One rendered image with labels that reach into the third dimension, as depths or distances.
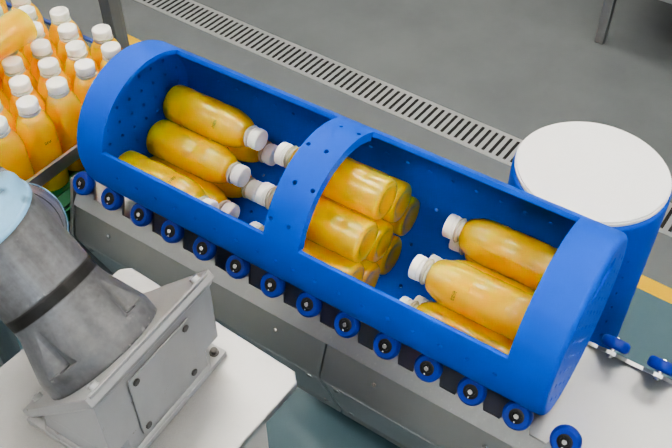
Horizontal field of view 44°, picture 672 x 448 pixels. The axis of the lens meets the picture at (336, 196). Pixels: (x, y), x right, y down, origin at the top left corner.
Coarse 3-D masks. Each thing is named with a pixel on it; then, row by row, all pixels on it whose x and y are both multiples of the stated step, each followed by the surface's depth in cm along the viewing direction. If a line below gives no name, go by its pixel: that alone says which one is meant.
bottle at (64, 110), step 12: (48, 96) 160; (60, 96) 158; (72, 96) 161; (48, 108) 160; (60, 108) 159; (72, 108) 160; (60, 120) 160; (72, 120) 161; (60, 132) 163; (72, 132) 163; (60, 144) 165; (72, 144) 165; (72, 168) 169; (84, 168) 170
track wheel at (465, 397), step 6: (462, 378) 126; (468, 378) 125; (462, 384) 125; (468, 384) 125; (474, 384) 124; (480, 384) 124; (462, 390) 125; (468, 390) 125; (474, 390) 125; (480, 390) 124; (486, 390) 125; (462, 396) 125; (468, 396) 125; (474, 396) 124; (480, 396) 124; (468, 402) 125; (474, 402) 124; (480, 402) 124
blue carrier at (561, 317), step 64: (128, 64) 140; (192, 64) 155; (128, 128) 151; (320, 128) 127; (128, 192) 142; (320, 192) 122; (448, 192) 138; (512, 192) 120; (256, 256) 130; (448, 256) 141; (576, 256) 109; (384, 320) 120; (576, 320) 105; (512, 384) 112
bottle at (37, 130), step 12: (24, 120) 155; (36, 120) 155; (48, 120) 157; (24, 132) 155; (36, 132) 156; (48, 132) 157; (36, 144) 157; (48, 144) 158; (36, 156) 159; (48, 156) 160; (36, 168) 161; (60, 180) 165
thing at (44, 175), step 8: (72, 152) 163; (56, 160) 161; (64, 160) 162; (72, 160) 164; (48, 168) 159; (56, 168) 161; (64, 168) 163; (32, 176) 157; (40, 176) 158; (48, 176) 160; (40, 184) 159
